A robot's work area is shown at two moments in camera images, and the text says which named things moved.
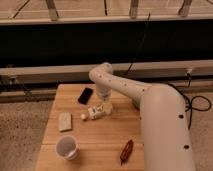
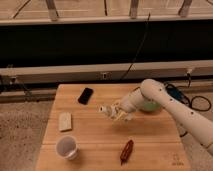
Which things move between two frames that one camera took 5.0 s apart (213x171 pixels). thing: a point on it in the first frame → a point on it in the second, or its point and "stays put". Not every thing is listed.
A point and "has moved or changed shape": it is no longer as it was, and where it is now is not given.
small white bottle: x=95 y=113 has moved or changed shape
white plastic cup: x=67 y=148 stays put
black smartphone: x=85 y=95 stays put
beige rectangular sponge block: x=65 y=121 stays put
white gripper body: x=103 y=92 → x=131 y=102
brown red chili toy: x=126 y=152 stays put
